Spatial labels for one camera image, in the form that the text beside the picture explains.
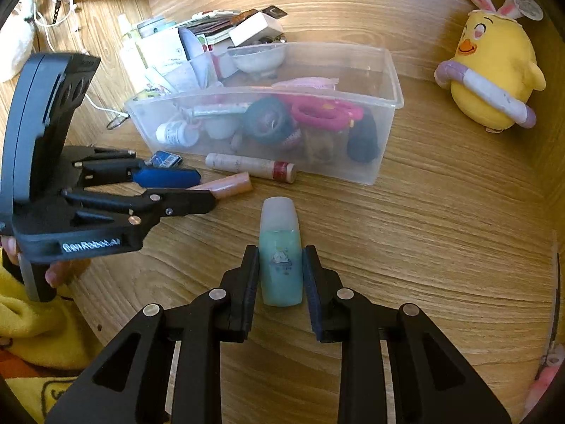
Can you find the pink scissors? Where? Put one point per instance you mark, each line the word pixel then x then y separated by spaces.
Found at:
pixel 324 112

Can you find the white bowl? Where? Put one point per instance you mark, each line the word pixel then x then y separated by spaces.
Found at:
pixel 258 57

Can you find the stack of books and cards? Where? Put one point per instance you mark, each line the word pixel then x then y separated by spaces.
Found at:
pixel 212 20

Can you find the blue card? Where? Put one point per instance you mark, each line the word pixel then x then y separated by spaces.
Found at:
pixel 165 159

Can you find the white printed tube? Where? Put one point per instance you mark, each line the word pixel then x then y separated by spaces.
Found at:
pixel 220 109

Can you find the pink round case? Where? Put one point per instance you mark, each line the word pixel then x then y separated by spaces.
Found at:
pixel 304 83

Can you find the yellow garment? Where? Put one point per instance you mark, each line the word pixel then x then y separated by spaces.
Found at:
pixel 35 331

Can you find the peach lip gloss tube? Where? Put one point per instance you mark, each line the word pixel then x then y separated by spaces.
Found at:
pixel 231 184

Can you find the black bottle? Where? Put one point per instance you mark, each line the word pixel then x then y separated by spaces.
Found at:
pixel 363 139

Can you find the dark teal tape roll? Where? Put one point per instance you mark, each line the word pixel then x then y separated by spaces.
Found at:
pixel 269 120

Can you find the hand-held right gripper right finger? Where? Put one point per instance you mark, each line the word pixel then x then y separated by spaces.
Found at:
pixel 309 291

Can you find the yellow chick plush toy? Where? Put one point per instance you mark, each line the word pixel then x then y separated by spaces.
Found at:
pixel 494 66

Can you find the small white box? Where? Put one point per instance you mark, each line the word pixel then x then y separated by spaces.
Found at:
pixel 256 28

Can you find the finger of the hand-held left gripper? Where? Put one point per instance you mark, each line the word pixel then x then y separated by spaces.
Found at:
pixel 167 178
pixel 185 203

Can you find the beige tube with red cap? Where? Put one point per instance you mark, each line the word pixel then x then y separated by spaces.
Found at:
pixel 247 165

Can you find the clear plastic cup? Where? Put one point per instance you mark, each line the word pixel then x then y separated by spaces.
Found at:
pixel 185 75

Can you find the white and green bottle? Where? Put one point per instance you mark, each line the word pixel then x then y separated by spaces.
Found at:
pixel 130 53

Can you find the small white cup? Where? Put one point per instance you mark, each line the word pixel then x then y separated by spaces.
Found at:
pixel 218 128

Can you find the teal lotion bottle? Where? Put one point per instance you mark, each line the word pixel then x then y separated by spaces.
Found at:
pixel 280 256

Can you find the clear plastic storage box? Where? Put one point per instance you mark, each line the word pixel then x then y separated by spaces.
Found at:
pixel 379 97

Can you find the white plush toy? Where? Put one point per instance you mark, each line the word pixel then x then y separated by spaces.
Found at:
pixel 15 48

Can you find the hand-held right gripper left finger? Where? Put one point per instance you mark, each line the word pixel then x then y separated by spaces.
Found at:
pixel 254 282

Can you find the pink object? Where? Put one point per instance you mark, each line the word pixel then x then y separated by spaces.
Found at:
pixel 545 380

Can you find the small white bottle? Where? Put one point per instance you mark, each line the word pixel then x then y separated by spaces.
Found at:
pixel 176 134

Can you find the white carton with green print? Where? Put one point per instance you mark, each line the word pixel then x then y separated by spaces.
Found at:
pixel 161 48

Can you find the person's left hand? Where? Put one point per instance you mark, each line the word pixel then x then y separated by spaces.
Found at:
pixel 66 271

